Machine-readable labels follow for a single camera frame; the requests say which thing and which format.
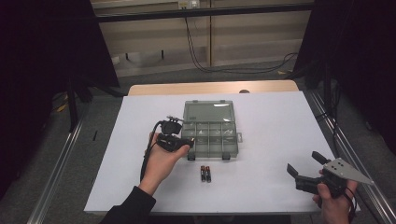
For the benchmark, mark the person's left hand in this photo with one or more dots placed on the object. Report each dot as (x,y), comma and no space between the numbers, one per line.
(162,165)

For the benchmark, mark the black metal stand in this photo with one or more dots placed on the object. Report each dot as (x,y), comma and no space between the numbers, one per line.
(72,105)

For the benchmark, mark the grey transparent compartment box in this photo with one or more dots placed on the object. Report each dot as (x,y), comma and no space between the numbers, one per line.
(214,130)

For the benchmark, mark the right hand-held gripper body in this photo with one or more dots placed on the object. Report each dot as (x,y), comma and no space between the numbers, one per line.
(341,169)

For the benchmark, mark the small black floor piece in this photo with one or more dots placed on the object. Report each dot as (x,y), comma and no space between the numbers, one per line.
(95,135)

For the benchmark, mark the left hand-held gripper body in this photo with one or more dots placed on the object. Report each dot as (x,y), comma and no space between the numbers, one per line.
(171,141)

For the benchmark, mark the aluminium floor rail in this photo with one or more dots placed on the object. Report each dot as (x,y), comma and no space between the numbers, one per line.
(56,174)
(348,146)

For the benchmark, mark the person's right hand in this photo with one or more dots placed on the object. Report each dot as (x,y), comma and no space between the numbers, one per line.
(334,211)

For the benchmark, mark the black horizontal bar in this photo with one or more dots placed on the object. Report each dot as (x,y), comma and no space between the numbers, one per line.
(202,12)

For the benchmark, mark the white wall socket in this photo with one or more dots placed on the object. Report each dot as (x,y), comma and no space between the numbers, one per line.
(189,3)

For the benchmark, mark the black curtain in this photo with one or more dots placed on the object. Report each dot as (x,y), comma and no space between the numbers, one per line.
(37,77)
(358,62)

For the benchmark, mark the white table board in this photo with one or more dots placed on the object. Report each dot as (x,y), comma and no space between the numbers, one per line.
(264,130)

